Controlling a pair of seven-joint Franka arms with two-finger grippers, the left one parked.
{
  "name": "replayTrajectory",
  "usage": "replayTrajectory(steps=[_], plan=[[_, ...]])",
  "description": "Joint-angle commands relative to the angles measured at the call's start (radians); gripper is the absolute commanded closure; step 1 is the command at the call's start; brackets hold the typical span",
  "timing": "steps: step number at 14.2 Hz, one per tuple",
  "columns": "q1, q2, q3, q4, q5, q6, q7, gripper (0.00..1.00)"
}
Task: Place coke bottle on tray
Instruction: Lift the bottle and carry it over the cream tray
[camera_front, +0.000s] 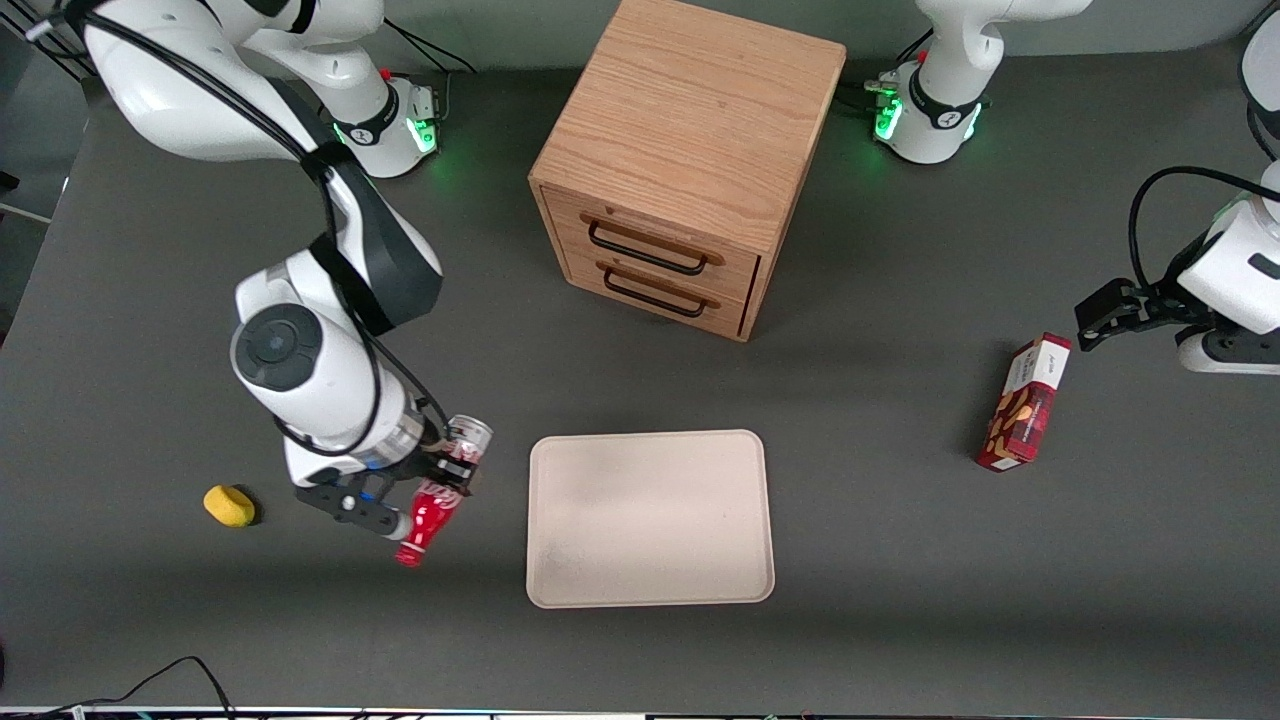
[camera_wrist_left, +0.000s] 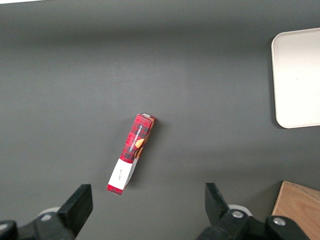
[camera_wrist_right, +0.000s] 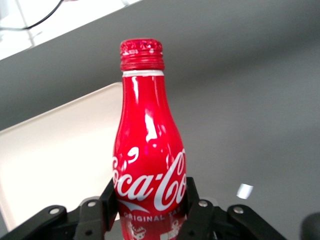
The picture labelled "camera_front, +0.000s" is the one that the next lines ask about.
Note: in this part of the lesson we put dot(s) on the wooden drawer cabinet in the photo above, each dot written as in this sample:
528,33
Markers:
690,110

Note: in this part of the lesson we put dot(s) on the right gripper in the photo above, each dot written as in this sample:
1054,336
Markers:
438,459

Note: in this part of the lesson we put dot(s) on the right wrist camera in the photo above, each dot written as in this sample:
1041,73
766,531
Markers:
350,505

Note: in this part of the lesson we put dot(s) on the red coke bottle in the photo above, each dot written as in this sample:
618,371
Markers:
430,515

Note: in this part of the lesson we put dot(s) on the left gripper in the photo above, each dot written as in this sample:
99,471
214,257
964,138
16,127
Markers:
1152,307

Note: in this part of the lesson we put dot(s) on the yellow sponge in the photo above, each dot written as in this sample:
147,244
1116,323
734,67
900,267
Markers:
230,506

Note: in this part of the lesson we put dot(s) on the red cracker box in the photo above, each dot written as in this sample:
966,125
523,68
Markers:
1025,405

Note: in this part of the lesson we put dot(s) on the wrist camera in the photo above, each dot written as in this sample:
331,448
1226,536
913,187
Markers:
1225,352
350,505

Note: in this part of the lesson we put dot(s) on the black metal frame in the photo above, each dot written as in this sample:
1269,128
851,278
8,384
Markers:
30,45

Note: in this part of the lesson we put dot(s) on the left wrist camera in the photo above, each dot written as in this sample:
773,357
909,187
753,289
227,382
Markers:
1225,352

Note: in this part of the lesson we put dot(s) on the beige plastic tray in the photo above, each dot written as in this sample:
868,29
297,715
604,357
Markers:
650,520

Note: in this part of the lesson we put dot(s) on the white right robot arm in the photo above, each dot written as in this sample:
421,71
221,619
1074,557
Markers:
200,90

